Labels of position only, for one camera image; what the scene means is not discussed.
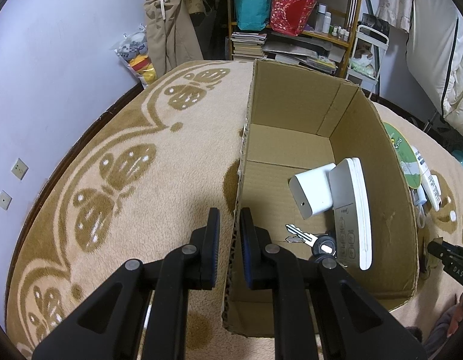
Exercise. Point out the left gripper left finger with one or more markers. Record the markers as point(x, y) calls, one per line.
point(141, 310)

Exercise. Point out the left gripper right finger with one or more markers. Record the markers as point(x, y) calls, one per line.
point(319, 310)

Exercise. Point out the keys with black fob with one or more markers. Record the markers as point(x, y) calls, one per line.
point(321, 244)

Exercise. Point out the white remote control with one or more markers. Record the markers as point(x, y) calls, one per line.
point(351, 214)

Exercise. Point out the white lotion tube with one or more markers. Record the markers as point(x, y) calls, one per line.
point(429, 182)

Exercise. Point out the white square charger block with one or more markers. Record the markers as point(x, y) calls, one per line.
point(311, 191)

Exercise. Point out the cardboard box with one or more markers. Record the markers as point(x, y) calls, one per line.
point(301, 125)

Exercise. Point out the green yellow oval pouch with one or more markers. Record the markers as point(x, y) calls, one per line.
point(405, 155)

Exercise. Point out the beige patterned carpet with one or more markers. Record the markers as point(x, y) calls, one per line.
point(149, 178)

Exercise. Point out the cream padded chair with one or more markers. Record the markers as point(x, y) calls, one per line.
point(435, 56)

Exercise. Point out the white rolling cart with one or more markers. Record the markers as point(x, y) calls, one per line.
point(364, 65)

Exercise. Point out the stack of books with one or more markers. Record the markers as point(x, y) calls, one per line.
point(310, 52)

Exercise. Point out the bag of plush toys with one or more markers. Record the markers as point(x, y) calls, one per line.
point(132, 52)

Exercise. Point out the wooden shelf unit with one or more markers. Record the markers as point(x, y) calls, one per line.
point(344, 19)

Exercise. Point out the tan hanging coat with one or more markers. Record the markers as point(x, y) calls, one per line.
point(170, 35)

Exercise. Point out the red gift bag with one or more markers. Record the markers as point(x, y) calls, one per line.
point(289, 17)

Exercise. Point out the teal storage bag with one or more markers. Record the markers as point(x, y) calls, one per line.
point(252, 15)

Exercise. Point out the white wall socket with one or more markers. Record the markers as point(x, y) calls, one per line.
point(19, 169)
point(5, 200)

